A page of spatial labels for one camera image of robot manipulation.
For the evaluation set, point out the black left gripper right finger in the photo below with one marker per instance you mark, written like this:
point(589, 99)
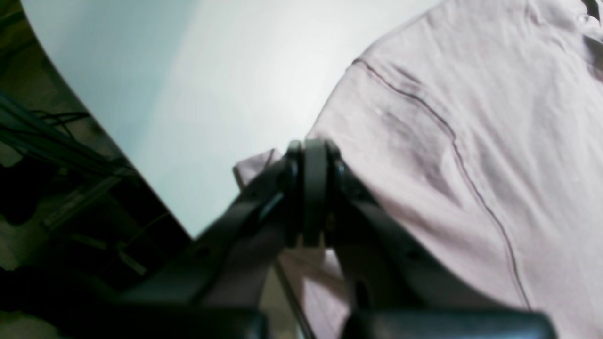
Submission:
point(397, 289)

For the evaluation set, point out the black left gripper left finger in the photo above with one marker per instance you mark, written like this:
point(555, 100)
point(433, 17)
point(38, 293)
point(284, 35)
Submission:
point(213, 288)

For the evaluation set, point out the pink t-shirt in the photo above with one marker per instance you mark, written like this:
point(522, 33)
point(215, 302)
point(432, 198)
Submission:
point(478, 126)

